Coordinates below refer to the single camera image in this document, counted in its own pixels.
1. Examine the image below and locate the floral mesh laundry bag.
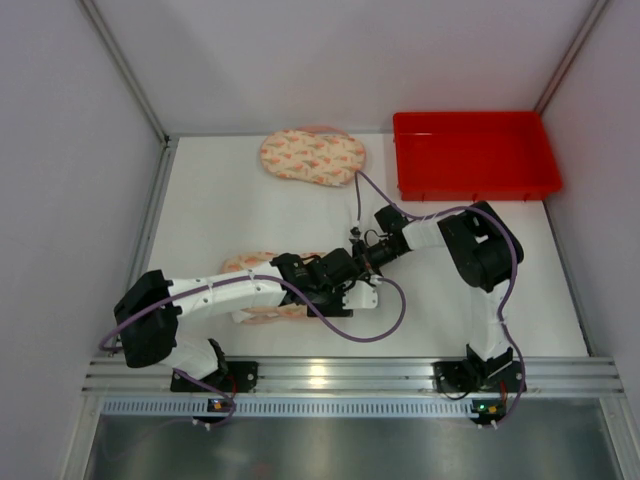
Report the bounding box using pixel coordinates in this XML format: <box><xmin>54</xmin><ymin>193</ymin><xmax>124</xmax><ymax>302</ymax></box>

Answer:
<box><xmin>259</xmin><ymin>126</ymin><xmax>367</xmax><ymax>188</ymax></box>

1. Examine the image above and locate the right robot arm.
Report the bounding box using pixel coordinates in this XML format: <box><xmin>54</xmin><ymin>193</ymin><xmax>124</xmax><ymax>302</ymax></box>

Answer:
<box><xmin>350</xmin><ymin>201</ymin><xmax>524</xmax><ymax>377</ymax></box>

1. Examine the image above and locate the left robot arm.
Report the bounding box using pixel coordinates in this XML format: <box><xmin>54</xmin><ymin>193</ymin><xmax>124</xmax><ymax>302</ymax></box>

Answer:
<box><xmin>114</xmin><ymin>248</ymin><xmax>373</xmax><ymax>380</ymax></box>

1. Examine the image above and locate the red plastic tray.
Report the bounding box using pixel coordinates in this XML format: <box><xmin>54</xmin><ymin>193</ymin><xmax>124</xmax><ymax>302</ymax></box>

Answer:
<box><xmin>393</xmin><ymin>111</ymin><xmax>563</xmax><ymax>202</ymax></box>

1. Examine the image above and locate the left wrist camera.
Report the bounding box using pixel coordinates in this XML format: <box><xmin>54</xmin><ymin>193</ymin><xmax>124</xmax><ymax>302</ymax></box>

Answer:
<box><xmin>342</xmin><ymin>275</ymin><xmax>382</xmax><ymax>310</ymax></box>

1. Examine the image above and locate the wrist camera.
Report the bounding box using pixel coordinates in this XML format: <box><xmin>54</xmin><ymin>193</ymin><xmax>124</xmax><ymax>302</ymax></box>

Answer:
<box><xmin>349</xmin><ymin>217</ymin><xmax>380</xmax><ymax>249</ymax></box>
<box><xmin>342</xmin><ymin>275</ymin><xmax>382</xmax><ymax>310</ymax></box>

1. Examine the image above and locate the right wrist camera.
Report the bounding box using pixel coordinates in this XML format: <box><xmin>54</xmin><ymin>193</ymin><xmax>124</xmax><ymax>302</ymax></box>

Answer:
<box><xmin>349</xmin><ymin>217</ymin><xmax>380</xmax><ymax>249</ymax></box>

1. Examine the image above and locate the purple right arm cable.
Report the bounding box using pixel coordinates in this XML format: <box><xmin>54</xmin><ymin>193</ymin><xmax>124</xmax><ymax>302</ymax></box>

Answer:
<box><xmin>354</xmin><ymin>169</ymin><xmax>526</xmax><ymax>421</ymax></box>

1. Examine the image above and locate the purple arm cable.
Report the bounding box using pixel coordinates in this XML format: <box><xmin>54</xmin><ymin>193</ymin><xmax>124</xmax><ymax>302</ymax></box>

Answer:
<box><xmin>98</xmin><ymin>274</ymin><xmax>407</xmax><ymax>426</ymax></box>
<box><xmin>354</xmin><ymin>169</ymin><xmax>526</xmax><ymax>421</ymax></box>

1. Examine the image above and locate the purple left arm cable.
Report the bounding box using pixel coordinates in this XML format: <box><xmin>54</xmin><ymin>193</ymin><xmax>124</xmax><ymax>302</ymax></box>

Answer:
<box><xmin>98</xmin><ymin>274</ymin><xmax>407</xmax><ymax>426</ymax></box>

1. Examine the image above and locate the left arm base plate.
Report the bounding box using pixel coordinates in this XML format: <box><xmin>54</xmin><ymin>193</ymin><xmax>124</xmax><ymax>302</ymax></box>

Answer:
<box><xmin>170</xmin><ymin>360</ymin><xmax>259</xmax><ymax>393</ymax></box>

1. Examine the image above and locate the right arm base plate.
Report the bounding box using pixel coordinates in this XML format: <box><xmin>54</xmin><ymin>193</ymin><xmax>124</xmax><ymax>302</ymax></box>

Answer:
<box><xmin>433</xmin><ymin>359</ymin><xmax>524</xmax><ymax>395</ymax></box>

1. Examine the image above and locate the aluminium front rail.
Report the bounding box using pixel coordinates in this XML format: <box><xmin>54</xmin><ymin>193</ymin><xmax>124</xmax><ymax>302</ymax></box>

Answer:
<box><xmin>81</xmin><ymin>356</ymin><xmax>624</xmax><ymax>398</ymax></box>

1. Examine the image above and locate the slotted cable duct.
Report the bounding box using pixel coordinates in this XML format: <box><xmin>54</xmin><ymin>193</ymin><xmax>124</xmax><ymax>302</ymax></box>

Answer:
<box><xmin>99</xmin><ymin>397</ymin><xmax>601</xmax><ymax>417</ymax></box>

